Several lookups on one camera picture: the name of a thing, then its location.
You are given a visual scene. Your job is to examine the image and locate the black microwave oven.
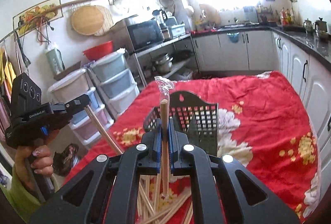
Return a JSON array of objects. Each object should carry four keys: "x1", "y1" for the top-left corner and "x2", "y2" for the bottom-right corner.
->
[{"x1": 109, "y1": 15, "x2": 164, "y2": 54}]

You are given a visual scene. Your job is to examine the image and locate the beige plastic drawer tower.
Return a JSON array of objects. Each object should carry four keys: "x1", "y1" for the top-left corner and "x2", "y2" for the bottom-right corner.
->
[{"x1": 48, "y1": 68, "x2": 114, "y2": 149}]

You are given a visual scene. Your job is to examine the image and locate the white lower cabinets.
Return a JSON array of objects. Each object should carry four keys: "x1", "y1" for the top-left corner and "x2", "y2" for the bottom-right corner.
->
[{"x1": 191, "y1": 30, "x2": 330, "y2": 192}]

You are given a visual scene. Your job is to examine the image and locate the red plastic basin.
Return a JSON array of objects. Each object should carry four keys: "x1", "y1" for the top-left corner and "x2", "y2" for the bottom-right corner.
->
[{"x1": 83, "y1": 41, "x2": 113, "y2": 61}]

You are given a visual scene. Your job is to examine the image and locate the dark green perforated utensil basket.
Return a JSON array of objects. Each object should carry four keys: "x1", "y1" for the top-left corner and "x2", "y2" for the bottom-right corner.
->
[{"x1": 142, "y1": 90, "x2": 219, "y2": 157}]

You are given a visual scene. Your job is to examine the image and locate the round bamboo board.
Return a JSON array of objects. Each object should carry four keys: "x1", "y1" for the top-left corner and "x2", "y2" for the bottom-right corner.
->
[{"x1": 71, "y1": 6, "x2": 104, "y2": 36}]

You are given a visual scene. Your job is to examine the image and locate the red floral tablecloth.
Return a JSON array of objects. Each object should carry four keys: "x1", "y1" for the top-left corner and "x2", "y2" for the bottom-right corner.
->
[{"x1": 63, "y1": 70, "x2": 321, "y2": 224}]

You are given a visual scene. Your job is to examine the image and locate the person's left hand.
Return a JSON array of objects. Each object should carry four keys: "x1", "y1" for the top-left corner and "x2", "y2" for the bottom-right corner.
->
[{"x1": 15, "y1": 130, "x2": 59, "y2": 193}]

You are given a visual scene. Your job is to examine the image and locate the steel kettle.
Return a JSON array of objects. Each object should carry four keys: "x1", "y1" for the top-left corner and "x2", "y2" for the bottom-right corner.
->
[{"x1": 302, "y1": 19, "x2": 314, "y2": 34}]

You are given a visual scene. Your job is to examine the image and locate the black kitchen countertop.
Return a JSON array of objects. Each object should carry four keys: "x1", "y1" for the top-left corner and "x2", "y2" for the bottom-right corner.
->
[{"x1": 191, "y1": 25, "x2": 330, "y2": 72}]

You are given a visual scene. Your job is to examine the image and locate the wrapped chopstick pair long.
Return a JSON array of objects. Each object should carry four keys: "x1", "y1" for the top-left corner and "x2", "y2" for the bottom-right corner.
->
[{"x1": 140, "y1": 188, "x2": 191, "y2": 224}]

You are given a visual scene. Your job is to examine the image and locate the wooden chopstick pair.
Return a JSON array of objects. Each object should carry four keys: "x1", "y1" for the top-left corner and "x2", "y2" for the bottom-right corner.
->
[{"x1": 155, "y1": 76, "x2": 174, "y2": 199}]

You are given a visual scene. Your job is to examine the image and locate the blue plastic drawer tower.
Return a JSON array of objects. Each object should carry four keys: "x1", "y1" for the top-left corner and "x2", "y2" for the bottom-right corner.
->
[{"x1": 88, "y1": 48, "x2": 140, "y2": 119}]

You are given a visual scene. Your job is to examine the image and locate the fruit wall picture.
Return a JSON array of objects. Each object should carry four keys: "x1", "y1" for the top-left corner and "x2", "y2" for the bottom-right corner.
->
[{"x1": 12, "y1": 0, "x2": 63, "y2": 31}]

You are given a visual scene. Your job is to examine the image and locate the steel pot on shelf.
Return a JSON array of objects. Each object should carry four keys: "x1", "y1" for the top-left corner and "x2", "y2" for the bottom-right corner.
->
[{"x1": 153, "y1": 53, "x2": 173, "y2": 74}]

